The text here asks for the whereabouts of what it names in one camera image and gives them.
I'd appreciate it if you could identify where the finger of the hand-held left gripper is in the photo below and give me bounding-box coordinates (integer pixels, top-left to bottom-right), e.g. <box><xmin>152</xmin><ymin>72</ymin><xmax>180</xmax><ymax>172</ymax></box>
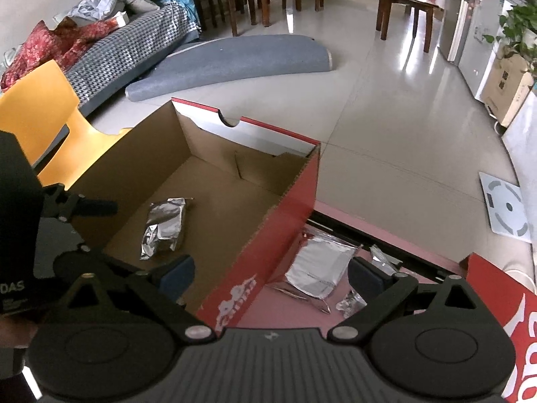
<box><xmin>41</xmin><ymin>183</ymin><xmax>119</xmax><ymax>224</ymax></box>

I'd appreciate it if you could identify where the cardboard shoe box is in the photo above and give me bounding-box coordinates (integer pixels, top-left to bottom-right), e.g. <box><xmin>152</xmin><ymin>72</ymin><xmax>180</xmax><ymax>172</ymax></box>
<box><xmin>69</xmin><ymin>97</ymin><xmax>322</xmax><ymax>333</ymax></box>

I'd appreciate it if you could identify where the trailing green potted plant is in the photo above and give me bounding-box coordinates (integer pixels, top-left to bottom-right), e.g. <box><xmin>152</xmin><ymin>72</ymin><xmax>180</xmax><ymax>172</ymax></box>
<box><xmin>482</xmin><ymin>2</ymin><xmax>537</xmax><ymax>73</ymax></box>

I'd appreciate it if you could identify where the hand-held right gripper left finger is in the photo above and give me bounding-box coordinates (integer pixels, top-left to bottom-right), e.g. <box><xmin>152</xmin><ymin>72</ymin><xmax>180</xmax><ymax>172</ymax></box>
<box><xmin>54</xmin><ymin>254</ymin><xmax>213</xmax><ymax>342</ymax></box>

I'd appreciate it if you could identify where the yellow plastic chair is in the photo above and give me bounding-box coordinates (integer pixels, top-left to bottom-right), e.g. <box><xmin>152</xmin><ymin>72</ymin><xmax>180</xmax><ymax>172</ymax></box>
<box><xmin>0</xmin><ymin>59</ymin><xmax>136</xmax><ymax>190</ymax></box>

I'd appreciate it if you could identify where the white body scale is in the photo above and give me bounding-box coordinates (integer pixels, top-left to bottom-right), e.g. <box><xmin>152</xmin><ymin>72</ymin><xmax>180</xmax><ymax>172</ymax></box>
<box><xmin>479</xmin><ymin>171</ymin><xmax>531</xmax><ymax>243</ymax></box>

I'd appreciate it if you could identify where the silver foil packet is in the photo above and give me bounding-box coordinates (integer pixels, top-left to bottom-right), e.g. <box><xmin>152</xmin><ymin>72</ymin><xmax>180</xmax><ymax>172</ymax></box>
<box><xmin>268</xmin><ymin>231</ymin><xmax>362</xmax><ymax>315</ymax></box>
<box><xmin>335</xmin><ymin>292</ymin><xmax>369</xmax><ymax>320</ymax></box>
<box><xmin>369</xmin><ymin>244</ymin><xmax>402</xmax><ymax>274</ymax></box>
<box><xmin>140</xmin><ymin>197</ymin><xmax>195</xmax><ymax>261</ymax></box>

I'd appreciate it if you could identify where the red shoe box lid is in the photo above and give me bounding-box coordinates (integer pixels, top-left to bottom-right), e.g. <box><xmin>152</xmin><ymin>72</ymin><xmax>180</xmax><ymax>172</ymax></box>
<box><xmin>466</xmin><ymin>253</ymin><xmax>537</xmax><ymax>403</ymax></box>

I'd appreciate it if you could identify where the red patterned cloth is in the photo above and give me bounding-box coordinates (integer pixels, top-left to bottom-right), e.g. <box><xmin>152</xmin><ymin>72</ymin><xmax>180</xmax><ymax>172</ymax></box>
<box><xmin>0</xmin><ymin>19</ymin><xmax>121</xmax><ymax>92</ymax></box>

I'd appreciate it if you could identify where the grey rolled rug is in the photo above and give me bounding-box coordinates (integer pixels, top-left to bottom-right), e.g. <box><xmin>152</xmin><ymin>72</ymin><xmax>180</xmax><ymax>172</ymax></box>
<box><xmin>125</xmin><ymin>34</ymin><xmax>335</xmax><ymax>102</ymax></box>

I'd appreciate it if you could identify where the tan cardboard carton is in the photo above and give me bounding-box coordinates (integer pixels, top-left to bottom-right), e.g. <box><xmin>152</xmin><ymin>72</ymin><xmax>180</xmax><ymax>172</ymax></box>
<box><xmin>478</xmin><ymin>56</ymin><xmax>536</xmax><ymax>129</ymax></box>

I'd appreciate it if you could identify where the person's left hand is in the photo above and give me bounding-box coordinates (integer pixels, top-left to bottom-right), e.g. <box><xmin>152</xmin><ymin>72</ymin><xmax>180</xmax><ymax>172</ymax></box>
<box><xmin>0</xmin><ymin>316</ymin><xmax>39</xmax><ymax>348</ymax></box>

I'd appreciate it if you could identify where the blue cartoon cushion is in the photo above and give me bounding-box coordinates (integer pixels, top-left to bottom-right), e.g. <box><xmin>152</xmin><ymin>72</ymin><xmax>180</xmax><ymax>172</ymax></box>
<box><xmin>159</xmin><ymin>0</ymin><xmax>199</xmax><ymax>31</ymax></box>

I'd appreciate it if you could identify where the white chest freezer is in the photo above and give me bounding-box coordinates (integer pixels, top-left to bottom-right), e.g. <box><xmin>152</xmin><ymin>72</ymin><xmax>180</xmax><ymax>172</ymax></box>
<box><xmin>457</xmin><ymin>0</ymin><xmax>520</xmax><ymax>98</ymax></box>

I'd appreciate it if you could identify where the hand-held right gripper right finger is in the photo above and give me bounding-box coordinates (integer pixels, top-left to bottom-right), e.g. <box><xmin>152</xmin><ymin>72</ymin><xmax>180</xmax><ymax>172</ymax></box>
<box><xmin>326</xmin><ymin>256</ymin><xmax>494</xmax><ymax>342</ymax></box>

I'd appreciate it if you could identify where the silver refrigerator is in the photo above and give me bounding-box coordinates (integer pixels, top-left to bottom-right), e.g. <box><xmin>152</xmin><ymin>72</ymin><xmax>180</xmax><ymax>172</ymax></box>
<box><xmin>438</xmin><ymin>0</ymin><xmax>480</xmax><ymax>66</ymax></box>

